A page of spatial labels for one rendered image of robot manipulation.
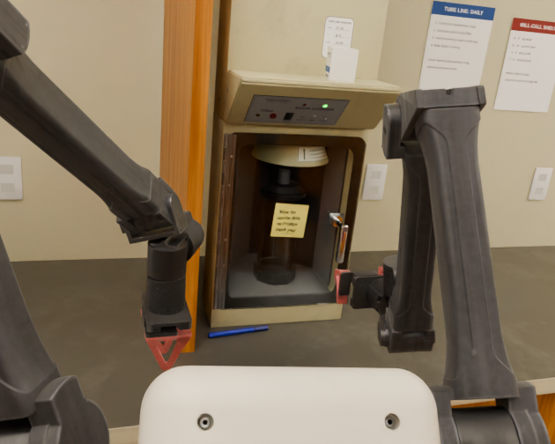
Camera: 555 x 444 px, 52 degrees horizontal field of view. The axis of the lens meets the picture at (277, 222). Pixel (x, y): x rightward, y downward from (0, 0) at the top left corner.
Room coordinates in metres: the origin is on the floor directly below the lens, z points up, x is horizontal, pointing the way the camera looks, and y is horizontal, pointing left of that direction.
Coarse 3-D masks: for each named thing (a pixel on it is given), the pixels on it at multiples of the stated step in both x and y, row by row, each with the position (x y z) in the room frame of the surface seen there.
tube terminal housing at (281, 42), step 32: (224, 0) 1.19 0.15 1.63; (256, 0) 1.14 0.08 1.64; (288, 0) 1.16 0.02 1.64; (320, 0) 1.18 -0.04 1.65; (352, 0) 1.21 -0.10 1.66; (384, 0) 1.23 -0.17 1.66; (224, 32) 1.17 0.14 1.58; (256, 32) 1.15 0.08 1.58; (288, 32) 1.17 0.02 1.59; (320, 32) 1.19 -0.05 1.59; (224, 64) 1.16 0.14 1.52; (256, 64) 1.15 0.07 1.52; (288, 64) 1.17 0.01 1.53; (320, 64) 1.19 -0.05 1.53; (224, 96) 1.14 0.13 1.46; (224, 128) 1.13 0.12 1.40; (256, 128) 1.15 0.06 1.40; (288, 128) 1.17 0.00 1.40; (320, 128) 1.19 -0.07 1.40; (224, 320) 1.14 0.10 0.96; (256, 320) 1.16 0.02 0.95; (288, 320) 1.19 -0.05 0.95; (320, 320) 1.21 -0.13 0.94
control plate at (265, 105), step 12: (264, 96) 1.06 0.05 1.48; (276, 96) 1.06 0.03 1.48; (252, 108) 1.08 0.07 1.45; (264, 108) 1.09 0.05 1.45; (276, 108) 1.09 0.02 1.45; (288, 108) 1.10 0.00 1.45; (300, 108) 1.11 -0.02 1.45; (312, 108) 1.11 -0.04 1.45; (324, 108) 1.12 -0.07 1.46; (336, 108) 1.12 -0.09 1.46; (252, 120) 1.11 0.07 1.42; (264, 120) 1.12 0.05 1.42; (276, 120) 1.12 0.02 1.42; (288, 120) 1.13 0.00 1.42; (300, 120) 1.14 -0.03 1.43; (312, 120) 1.14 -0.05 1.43; (324, 120) 1.15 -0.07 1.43; (336, 120) 1.16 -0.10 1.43
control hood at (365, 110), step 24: (240, 72) 1.09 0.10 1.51; (264, 72) 1.14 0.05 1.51; (240, 96) 1.05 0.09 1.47; (288, 96) 1.07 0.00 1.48; (312, 96) 1.08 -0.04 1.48; (336, 96) 1.10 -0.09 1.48; (360, 96) 1.11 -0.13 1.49; (384, 96) 1.12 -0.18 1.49; (240, 120) 1.10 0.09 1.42; (360, 120) 1.17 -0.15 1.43
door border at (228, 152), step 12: (228, 144) 1.12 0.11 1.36; (228, 156) 1.12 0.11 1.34; (228, 168) 1.12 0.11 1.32; (228, 180) 1.12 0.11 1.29; (228, 192) 1.12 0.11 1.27; (228, 204) 1.12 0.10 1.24; (228, 216) 1.12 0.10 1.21; (228, 228) 1.12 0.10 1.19; (228, 240) 1.13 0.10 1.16; (216, 276) 1.12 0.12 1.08
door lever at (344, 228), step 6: (336, 216) 1.20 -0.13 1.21; (336, 222) 1.19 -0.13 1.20; (342, 228) 1.15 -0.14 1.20; (348, 228) 1.15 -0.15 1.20; (342, 234) 1.15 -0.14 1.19; (342, 240) 1.15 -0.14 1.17; (342, 246) 1.15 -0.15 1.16; (342, 252) 1.16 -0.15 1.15; (336, 258) 1.16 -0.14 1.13; (342, 258) 1.16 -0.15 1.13
